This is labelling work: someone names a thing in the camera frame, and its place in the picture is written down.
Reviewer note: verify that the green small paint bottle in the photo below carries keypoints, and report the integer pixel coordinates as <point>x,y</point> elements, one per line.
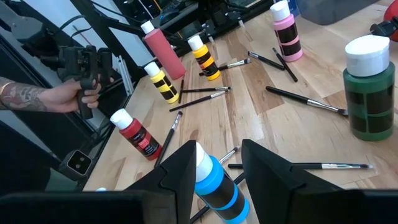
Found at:
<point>370,93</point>

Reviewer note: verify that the person's hand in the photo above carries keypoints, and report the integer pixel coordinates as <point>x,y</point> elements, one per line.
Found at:
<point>62,96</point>

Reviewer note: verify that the black table-level camera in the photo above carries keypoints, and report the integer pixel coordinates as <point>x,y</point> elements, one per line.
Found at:
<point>79,161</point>

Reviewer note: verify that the pink small paint bottle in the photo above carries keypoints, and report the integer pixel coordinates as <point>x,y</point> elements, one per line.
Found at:
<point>283,24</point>

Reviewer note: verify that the red small paint bottle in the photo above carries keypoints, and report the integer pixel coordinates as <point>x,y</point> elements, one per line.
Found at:
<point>130,130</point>

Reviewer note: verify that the silver aluminium bracket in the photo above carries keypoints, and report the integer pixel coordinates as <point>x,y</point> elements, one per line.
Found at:
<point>125,74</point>

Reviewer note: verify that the tall red paint bottle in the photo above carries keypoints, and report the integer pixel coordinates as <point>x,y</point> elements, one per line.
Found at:
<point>163,51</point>

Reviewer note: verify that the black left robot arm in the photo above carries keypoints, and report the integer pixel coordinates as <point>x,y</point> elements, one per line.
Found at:
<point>224,12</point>

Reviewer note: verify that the light blue small paint bottle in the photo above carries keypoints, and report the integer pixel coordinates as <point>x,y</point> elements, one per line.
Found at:
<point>217,193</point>

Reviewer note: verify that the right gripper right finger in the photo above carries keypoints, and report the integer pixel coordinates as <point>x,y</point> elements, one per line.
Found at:
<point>311,205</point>

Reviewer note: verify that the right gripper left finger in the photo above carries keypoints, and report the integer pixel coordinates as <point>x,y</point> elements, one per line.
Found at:
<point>93,208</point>

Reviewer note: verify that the person's forearm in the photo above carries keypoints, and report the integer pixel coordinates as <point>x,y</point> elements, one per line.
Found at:
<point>21,96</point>

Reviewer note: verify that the lemon yellow small paint bottle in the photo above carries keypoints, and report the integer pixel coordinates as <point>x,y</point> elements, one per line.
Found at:
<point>158,77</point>

